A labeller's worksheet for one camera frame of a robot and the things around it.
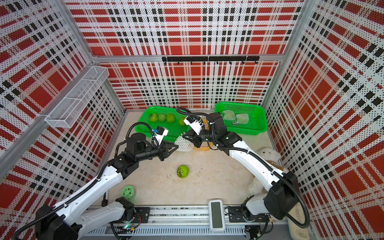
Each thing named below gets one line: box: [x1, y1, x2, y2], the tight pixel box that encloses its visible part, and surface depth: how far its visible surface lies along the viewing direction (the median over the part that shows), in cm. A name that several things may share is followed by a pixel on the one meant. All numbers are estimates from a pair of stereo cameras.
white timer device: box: [208, 199, 226, 233], surface depth 72 cm
